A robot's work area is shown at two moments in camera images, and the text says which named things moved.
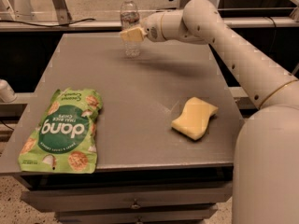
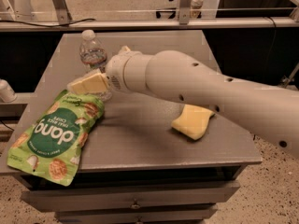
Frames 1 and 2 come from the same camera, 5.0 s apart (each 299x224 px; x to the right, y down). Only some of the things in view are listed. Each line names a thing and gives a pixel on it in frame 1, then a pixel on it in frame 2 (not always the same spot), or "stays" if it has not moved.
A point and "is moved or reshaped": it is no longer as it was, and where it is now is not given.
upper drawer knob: (135, 206) stays
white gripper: (151, 27) → (114, 69)
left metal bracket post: (63, 11) stays
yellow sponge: (194, 121) stays
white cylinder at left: (7, 92) stays
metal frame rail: (26, 25) stays
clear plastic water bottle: (130, 20) → (94, 56)
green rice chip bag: (64, 136) is moved or reshaped
